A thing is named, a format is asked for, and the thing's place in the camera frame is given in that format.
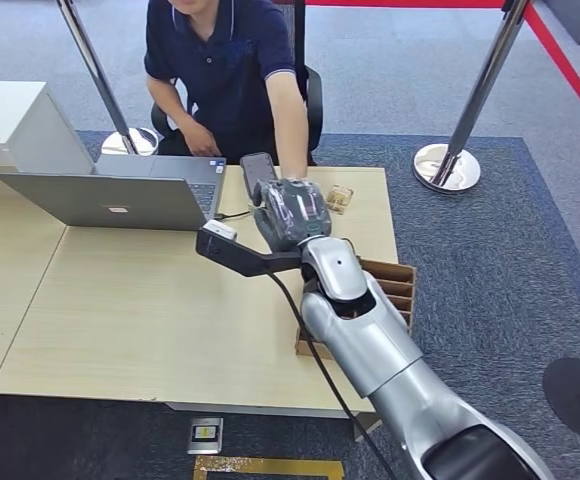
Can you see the person's left forearm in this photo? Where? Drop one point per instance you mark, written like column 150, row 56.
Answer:
column 290, row 126

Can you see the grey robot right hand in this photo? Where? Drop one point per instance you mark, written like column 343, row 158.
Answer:
column 292, row 212

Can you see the grey block with light strip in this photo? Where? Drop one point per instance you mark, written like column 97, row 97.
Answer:
column 577, row 20

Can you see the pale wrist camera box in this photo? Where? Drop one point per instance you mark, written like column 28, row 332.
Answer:
column 220, row 230

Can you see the red barrier belt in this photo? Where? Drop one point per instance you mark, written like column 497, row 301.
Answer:
column 565, row 69

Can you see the person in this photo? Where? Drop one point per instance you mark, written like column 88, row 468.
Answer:
column 220, row 66

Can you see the person's right forearm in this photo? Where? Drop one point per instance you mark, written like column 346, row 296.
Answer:
column 168, row 99

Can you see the metal floor socket plate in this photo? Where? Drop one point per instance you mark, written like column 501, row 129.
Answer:
column 205, row 435

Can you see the white cabinet box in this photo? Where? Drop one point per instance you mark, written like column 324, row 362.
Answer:
column 20, row 122

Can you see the grey laptop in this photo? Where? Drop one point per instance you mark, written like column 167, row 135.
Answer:
column 120, row 199

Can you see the dark smartphone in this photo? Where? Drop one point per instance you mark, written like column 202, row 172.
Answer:
column 257, row 169

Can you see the black round floor base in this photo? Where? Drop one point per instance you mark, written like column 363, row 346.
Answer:
column 577, row 397

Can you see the person's right hand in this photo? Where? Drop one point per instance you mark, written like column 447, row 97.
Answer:
column 201, row 140

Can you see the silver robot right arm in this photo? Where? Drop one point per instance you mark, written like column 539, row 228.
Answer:
column 380, row 344

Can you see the brown cardboard card organizer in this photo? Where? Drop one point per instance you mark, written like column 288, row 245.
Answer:
column 395, row 285

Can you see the gold patterned card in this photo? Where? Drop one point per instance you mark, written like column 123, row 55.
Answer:
column 340, row 199

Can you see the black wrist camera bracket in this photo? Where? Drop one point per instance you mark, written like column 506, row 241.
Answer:
column 240, row 257

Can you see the black office chair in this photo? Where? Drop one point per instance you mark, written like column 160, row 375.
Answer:
column 315, row 106

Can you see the chrome stanchion post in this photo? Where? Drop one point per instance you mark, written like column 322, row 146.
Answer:
column 485, row 73
column 95, row 66

